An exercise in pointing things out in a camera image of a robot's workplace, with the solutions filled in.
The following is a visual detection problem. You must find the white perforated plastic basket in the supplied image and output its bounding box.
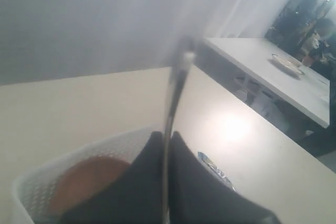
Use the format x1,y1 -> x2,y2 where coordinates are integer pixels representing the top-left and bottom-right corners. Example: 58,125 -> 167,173
11,125 -> 154,223

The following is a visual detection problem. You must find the stainless steel fork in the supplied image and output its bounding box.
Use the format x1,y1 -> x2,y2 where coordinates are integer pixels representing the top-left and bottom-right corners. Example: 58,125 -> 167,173
162,35 -> 197,223

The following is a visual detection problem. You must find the grey neighbouring table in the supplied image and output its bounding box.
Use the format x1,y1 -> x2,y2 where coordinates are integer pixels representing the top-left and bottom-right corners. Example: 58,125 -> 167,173
204,38 -> 330,128

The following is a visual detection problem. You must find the white plate on far table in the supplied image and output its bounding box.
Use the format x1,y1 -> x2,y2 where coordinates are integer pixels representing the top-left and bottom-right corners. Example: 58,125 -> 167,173
269,54 -> 304,76

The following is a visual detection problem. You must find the person in background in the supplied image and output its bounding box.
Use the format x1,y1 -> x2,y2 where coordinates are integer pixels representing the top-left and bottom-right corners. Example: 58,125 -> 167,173
298,17 -> 335,67

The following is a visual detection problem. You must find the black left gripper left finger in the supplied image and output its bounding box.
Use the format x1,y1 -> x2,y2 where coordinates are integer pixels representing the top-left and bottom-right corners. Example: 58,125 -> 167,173
59,132 -> 163,223

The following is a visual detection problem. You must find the terracotta brown plate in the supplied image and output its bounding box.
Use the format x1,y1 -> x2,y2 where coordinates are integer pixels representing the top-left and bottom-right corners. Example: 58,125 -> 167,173
47,156 -> 130,216

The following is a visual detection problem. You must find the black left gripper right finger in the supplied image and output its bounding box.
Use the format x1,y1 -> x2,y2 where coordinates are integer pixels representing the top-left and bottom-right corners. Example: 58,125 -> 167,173
168,132 -> 280,223

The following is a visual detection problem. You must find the blue potato chips bag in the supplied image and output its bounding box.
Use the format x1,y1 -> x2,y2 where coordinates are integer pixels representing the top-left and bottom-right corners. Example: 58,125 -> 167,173
197,152 -> 236,191

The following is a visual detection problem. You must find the grey backdrop curtain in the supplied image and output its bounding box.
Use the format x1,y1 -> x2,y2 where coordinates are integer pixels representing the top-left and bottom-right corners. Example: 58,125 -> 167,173
1,0 -> 288,85

